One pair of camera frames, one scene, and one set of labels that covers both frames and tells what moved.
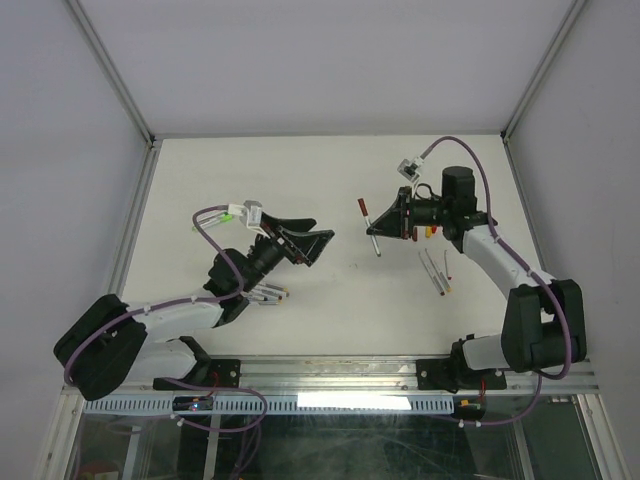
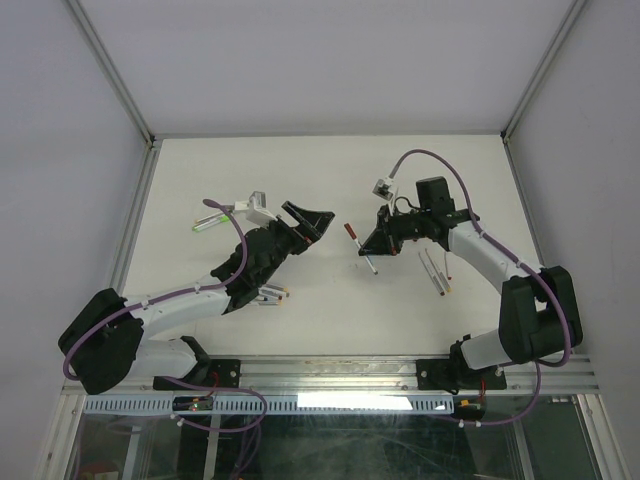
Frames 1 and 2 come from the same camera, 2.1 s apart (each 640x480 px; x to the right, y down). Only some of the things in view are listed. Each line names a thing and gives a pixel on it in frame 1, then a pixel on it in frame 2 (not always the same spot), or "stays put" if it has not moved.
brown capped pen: x=367 y=221 → x=354 y=236
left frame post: x=110 y=69 stays put
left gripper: x=297 y=247 → x=317 y=222
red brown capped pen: x=438 y=285 stays put
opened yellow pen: x=443 y=278 stays put
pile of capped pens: x=264 y=294 stays put
